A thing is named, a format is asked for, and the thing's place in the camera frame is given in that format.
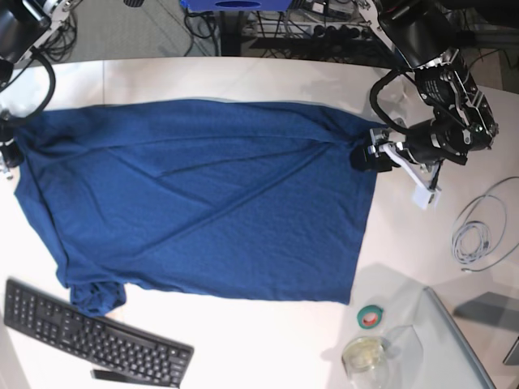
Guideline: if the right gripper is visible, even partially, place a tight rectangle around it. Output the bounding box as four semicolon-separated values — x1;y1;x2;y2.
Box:
0;119;23;169

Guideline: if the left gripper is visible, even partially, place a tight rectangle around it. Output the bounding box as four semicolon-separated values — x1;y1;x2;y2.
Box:
350;119;466;173

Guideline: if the dark blue t-shirt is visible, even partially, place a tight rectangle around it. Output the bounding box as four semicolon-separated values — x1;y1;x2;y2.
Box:
15;100;376;316

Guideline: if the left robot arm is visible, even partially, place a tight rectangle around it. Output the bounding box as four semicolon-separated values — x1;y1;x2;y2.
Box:
350;1;499;173

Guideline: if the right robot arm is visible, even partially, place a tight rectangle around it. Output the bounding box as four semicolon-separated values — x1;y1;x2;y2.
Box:
1;1;80;172

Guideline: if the black power strip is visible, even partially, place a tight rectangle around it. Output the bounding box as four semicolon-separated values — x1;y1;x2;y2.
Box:
286;20;372;41

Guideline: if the green and red tape roll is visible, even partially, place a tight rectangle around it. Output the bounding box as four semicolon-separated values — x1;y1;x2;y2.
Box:
357;305;384;330

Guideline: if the blue box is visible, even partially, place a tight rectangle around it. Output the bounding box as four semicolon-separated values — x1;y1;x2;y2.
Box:
180;0;292;12

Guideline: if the clear glass bottle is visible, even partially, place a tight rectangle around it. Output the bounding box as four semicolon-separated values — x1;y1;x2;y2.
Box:
341;336;389;388

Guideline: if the black computer keyboard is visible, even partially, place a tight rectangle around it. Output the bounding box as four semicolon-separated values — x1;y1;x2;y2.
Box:
4;279;195;388

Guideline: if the coiled grey cable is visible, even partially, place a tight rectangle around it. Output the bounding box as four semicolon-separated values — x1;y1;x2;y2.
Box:
450;176;519;274

